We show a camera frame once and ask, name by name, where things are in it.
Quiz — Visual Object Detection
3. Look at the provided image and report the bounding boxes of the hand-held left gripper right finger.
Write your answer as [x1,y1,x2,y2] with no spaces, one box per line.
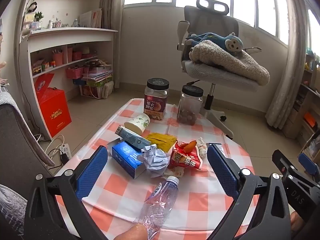
[206,144,292,240]

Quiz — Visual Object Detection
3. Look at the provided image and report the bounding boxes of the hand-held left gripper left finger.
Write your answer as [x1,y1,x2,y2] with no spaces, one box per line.
[24,145,108,240]

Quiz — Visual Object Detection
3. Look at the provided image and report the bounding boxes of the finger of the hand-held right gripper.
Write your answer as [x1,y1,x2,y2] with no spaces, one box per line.
[299,152,320,177]
[272,149,293,175]

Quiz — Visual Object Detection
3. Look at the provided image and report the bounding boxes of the dark blue carton box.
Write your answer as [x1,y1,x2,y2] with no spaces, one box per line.
[112,141,147,179]

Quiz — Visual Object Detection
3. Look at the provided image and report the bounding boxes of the red snack packet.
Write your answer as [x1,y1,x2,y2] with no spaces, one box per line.
[169,141,202,170]

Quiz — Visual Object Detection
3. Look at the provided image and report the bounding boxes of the small tissue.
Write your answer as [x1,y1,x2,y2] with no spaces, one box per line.
[162,166,185,178]

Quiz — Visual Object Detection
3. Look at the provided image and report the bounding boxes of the light blue carton box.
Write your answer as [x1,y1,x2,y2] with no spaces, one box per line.
[115,126,152,150]

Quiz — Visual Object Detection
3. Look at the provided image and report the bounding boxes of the white paper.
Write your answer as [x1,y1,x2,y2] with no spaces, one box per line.
[140,144,170,178]

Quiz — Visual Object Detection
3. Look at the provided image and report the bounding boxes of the white paper cup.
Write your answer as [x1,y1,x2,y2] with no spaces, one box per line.
[124,114,150,134]

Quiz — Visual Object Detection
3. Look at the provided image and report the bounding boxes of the clear plastic bottle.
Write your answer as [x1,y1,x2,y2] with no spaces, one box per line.
[136,176,180,240]

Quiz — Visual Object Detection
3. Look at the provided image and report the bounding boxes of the person's right hand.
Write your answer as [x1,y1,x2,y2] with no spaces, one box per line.
[289,211,305,232]

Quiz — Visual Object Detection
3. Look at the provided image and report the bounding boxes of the person's left hand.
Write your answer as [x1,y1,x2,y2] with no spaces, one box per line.
[114,224,151,240]

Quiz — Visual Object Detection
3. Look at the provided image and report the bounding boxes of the crumpled white tissue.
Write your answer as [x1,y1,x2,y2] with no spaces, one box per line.
[196,137,208,158]

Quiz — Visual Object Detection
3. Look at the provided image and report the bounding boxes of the white power strip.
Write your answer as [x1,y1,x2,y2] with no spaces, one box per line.
[60,143,73,160]

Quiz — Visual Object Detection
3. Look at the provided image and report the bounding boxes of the orange white checkered tablecloth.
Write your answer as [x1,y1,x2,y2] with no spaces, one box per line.
[54,97,260,240]

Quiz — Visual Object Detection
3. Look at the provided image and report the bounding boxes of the orange peel piece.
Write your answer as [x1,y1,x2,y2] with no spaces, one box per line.
[184,141,197,153]

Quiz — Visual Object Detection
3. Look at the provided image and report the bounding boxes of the wooden desk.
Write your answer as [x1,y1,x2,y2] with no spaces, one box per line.
[282,52,320,153]

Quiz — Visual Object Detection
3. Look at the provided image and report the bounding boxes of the yellow packet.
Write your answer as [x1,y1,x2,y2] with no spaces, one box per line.
[145,132,177,152]

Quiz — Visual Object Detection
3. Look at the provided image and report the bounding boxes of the clear jar with dark lid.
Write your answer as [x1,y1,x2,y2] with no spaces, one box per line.
[176,85,203,125]

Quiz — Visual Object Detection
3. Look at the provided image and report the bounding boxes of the red gift box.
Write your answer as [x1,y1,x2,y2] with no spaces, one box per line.
[34,73,72,138]

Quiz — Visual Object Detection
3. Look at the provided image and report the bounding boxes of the dark grey sofa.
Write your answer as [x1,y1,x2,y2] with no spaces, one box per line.
[0,90,56,183]

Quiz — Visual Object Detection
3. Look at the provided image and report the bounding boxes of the floral beige curtain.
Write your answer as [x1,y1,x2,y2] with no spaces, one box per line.
[265,0,316,130]

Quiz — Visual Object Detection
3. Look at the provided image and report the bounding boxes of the grey striped clothing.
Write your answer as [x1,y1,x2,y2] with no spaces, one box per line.
[0,184,28,240]

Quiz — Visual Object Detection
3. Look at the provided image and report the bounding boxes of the red label cashew jar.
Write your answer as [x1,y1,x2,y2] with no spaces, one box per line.
[144,78,170,122]

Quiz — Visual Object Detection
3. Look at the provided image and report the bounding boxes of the stack of papers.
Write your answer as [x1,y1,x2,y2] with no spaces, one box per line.
[80,59,114,99]

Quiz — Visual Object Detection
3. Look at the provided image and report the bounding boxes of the pink plastic basket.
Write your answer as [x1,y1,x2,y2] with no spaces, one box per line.
[65,66,84,79]

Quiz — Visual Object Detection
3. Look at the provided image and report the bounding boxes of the beige fleece blanket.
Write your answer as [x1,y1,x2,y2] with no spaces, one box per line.
[189,41,270,87]

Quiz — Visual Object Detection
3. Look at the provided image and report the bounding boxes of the pink pen holder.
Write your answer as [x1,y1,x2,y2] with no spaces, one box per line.
[52,50,63,65]

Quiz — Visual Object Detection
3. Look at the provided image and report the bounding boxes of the blue monkey plush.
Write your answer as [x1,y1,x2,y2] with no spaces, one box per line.
[185,32,244,57]

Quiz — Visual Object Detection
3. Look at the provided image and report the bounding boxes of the white shelf unit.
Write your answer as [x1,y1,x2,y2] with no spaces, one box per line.
[15,0,119,140]

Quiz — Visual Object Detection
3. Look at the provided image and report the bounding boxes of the grey office chair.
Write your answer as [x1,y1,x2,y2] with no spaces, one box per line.
[176,0,263,140]

